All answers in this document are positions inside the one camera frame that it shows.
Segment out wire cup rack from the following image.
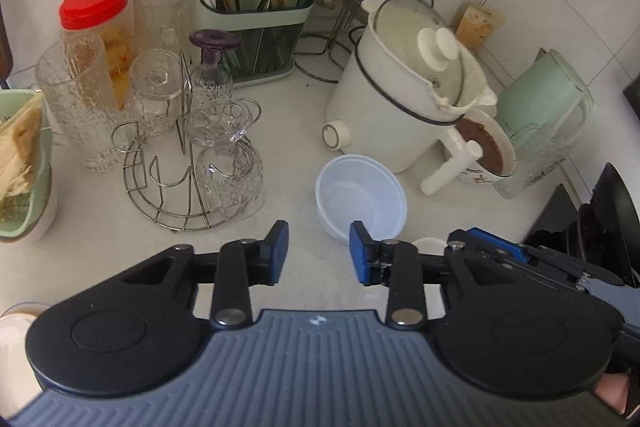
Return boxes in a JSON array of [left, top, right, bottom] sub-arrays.
[[110, 51, 267, 232]]

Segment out white electric cooking pot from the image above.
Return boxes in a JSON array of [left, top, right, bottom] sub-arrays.
[[322, 0, 499, 196]]

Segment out person's right hand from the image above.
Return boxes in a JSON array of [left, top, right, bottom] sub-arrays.
[[594, 371, 640, 419]]

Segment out translucent plastic bowl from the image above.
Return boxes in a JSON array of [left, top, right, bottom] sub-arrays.
[[314, 154, 407, 246]]

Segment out red lid plastic jar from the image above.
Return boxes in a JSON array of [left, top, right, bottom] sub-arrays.
[[59, 0, 141, 110]]

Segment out small white bowl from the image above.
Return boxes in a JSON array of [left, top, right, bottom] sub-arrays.
[[411, 236, 447, 254]]

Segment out pale dried noodle strips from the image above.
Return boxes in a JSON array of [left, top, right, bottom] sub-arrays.
[[0, 103, 47, 204]]

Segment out tall textured glass tumbler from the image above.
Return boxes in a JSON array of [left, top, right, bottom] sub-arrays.
[[132, 0, 197, 60]]

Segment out green chopstick holder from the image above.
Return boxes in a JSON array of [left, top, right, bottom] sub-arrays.
[[192, 0, 314, 89]]

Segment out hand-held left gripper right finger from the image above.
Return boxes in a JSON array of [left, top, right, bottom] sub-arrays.
[[348, 221, 516, 329]]

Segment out white ceramic bowl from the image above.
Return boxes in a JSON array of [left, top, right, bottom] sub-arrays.
[[22, 166, 59, 243]]

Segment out large textured glass mug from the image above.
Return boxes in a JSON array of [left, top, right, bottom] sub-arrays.
[[34, 39, 121, 174]]

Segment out clear cut glass cup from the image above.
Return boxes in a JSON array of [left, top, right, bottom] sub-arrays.
[[129, 49, 184, 138], [186, 99, 252, 146], [194, 138, 265, 221]]

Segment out printed mug with brown contents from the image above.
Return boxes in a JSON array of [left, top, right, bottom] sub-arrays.
[[451, 107, 517, 186]]

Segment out green colander basket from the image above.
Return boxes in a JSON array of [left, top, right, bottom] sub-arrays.
[[0, 89, 57, 242]]

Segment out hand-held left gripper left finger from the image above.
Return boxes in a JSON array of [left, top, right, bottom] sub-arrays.
[[120, 220, 291, 332]]

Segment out purple foot glass goblet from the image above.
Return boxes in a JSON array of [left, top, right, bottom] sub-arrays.
[[188, 29, 241, 104]]

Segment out textured glass cup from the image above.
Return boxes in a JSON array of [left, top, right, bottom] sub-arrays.
[[492, 122, 569, 200]]

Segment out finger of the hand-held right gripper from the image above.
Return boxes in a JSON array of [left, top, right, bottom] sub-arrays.
[[447, 229, 626, 289], [472, 253, 598, 297]]

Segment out pale green pitcher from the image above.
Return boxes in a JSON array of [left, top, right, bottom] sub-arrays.
[[494, 49, 597, 168]]

